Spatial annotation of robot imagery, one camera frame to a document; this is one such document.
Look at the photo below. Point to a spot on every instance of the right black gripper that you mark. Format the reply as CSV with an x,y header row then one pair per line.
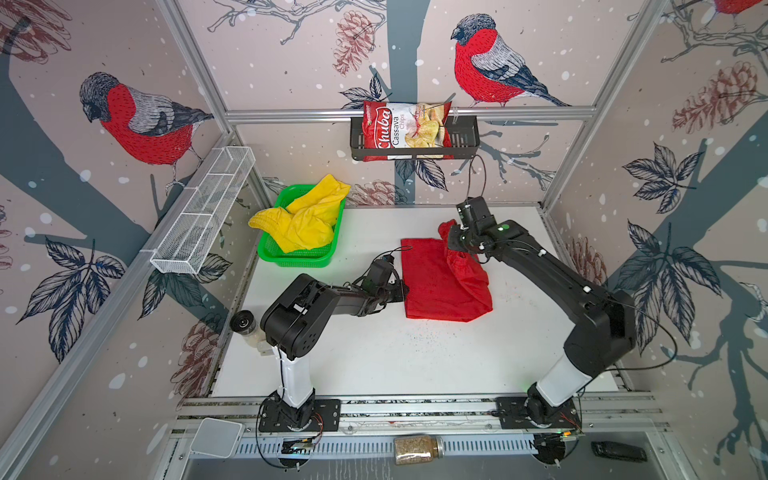
x,y
451,238

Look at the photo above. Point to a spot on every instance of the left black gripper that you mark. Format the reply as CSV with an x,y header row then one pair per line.
x,y
400,288

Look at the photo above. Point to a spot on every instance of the red shorts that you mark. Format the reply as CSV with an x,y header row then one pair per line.
x,y
443,284

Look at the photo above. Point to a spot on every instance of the yellow shorts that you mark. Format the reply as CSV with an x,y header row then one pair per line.
x,y
307,222

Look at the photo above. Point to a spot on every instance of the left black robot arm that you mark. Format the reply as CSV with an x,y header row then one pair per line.
x,y
294,323

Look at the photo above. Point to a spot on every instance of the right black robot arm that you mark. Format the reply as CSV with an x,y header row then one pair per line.
x,y
604,321

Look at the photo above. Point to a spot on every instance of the green plastic basket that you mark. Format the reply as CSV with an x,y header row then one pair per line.
x,y
270,251

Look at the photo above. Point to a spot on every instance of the red Chuba chips bag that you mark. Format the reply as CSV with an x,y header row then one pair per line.
x,y
405,125

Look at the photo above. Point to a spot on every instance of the black-capped white bottle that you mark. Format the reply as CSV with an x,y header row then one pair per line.
x,y
245,324

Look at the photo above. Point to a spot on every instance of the glass jar of grains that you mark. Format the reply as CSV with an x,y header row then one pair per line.
x,y
417,449

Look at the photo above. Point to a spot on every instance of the white square pad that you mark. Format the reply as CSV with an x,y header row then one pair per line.
x,y
217,438

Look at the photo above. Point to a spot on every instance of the black remote device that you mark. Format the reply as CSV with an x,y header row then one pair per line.
x,y
619,451

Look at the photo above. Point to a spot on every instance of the black wall shelf basket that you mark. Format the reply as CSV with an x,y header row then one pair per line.
x,y
461,130

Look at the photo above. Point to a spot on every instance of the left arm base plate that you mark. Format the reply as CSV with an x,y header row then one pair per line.
x,y
315,415

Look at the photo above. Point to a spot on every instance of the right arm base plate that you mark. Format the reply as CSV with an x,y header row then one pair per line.
x,y
521,412

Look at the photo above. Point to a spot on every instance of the white wire mesh basket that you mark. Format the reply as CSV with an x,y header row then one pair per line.
x,y
191,237

